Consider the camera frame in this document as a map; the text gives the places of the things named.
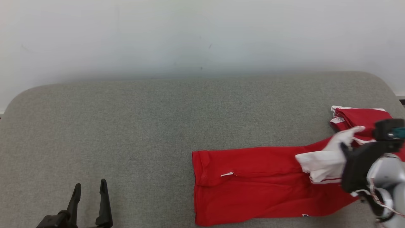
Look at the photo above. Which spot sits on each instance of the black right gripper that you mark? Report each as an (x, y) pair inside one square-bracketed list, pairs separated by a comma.
[(357, 167)]

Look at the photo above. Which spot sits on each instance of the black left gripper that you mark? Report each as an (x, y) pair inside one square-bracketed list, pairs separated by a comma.
[(53, 221)]

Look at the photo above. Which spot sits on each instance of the white and red striped garment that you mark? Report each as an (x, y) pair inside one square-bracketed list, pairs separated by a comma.
[(319, 164)]

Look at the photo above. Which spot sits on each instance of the red garment with white stripes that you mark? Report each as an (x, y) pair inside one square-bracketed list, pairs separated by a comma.
[(253, 190)]

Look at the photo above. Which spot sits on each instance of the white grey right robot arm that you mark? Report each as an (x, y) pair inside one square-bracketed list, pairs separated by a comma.
[(387, 174)]

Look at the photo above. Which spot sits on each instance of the white baseboard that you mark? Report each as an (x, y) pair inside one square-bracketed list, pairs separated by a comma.
[(401, 95)]

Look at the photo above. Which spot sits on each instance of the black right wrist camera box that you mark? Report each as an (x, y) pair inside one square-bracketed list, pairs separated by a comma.
[(384, 128)]

